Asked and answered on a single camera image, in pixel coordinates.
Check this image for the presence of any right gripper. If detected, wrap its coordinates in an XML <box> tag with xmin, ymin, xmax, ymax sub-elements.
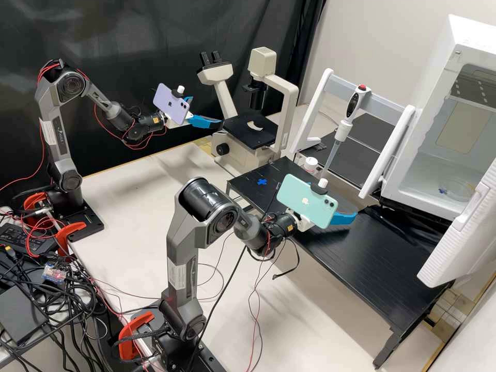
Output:
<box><xmin>286</xmin><ymin>181</ymin><xmax>359</xmax><ymax>234</ymax></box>

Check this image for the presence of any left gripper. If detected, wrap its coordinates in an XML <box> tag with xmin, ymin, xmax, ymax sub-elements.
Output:
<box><xmin>181</xmin><ymin>96</ymin><xmax>225</xmax><ymax>131</ymax></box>

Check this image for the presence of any cream microscope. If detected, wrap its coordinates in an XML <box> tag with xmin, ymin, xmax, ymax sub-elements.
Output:
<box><xmin>196</xmin><ymin>47</ymin><xmax>299</xmax><ymax>180</ymax></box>

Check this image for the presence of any petri dish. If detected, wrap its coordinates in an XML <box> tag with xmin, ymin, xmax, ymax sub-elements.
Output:
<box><xmin>438</xmin><ymin>177</ymin><xmax>476</xmax><ymax>203</ymax></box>

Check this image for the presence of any black platform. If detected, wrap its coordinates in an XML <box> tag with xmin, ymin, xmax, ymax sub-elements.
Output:
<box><xmin>226</xmin><ymin>157</ymin><xmax>324</xmax><ymax>219</ymax></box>
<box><xmin>293</xmin><ymin>111</ymin><xmax>408</xmax><ymax>191</ymax></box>
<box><xmin>271</xmin><ymin>201</ymin><xmax>455</xmax><ymax>369</ymax></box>

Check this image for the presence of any white pipette stand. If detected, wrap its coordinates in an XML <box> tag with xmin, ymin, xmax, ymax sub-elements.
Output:
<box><xmin>289</xmin><ymin>68</ymin><xmax>416</xmax><ymax>199</ymax></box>

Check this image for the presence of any pipette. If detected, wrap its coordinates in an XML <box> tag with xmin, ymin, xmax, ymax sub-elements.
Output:
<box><xmin>319</xmin><ymin>83</ymin><xmax>372</xmax><ymax>183</ymax></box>

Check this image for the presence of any white incubator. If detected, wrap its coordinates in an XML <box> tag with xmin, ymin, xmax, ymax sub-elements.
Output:
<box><xmin>381</xmin><ymin>14</ymin><xmax>496</xmax><ymax>222</ymax></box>

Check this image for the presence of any incubator door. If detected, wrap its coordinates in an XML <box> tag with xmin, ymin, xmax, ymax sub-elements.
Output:
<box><xmin>416</xmin><ymin>157</ymin><xmax>496</xmax><ymax>289</ymax></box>

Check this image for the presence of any red clamp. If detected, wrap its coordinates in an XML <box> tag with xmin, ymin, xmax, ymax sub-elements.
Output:
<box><xmin>117</xmin><ymin>311</ymin><xmax>157</xmax><ymax>360</ymax></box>
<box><xmin>57</xmin><ymin>221</ymin><xmax>87</xmax><ymax>257</ymax></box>
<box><xmin>22</xmin><ymin>192</ymin><xmax>50</xmax><ymax>234</ymax></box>

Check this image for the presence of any black power adapter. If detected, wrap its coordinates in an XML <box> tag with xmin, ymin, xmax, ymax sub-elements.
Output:
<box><xmin>0</xmin><ymin>222</ymin><xmax>52</xmax><ymax>257</ymax></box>

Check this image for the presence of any flat black box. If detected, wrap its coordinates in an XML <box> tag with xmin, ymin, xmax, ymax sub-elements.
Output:
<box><xmin>0</xmin><ymin>286</ymin><xmax>48</xmax><ymax>345</ymax></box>

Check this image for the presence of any right wrist camera phone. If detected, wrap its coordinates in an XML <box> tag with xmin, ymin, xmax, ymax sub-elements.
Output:
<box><xmin>276</xmin><ymin>173</ymin><xmax>339</xmax><ymax>229</ymax></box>

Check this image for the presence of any wrist camera phone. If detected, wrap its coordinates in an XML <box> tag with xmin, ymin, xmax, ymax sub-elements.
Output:
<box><xmin>276</xmin><ymin>173</ymin><xmax>339</xmax><ymax>229</ymax></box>
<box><xmin>152</xmin><ymin>83</ymin><xmax>194</xmax><ymax>126</ymax></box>

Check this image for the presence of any left wrist camera phone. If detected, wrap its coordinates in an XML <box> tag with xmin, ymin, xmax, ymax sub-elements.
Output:
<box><xmin>152</xmin><ymin>83</ymin><xmax>194</xmax><ymax>126</ymax></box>

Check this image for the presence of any black cable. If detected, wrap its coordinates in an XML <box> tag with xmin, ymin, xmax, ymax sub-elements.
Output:
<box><xmin>195</xmin><ymin>244</ymin><xmax>250</xmax><ymax>351</ymax></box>

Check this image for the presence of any red wire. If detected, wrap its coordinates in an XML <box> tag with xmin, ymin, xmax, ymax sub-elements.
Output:
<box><xmin>246</xmin><ymin>266</ymin><xmax>274</xmax><ymax>367</ymax></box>

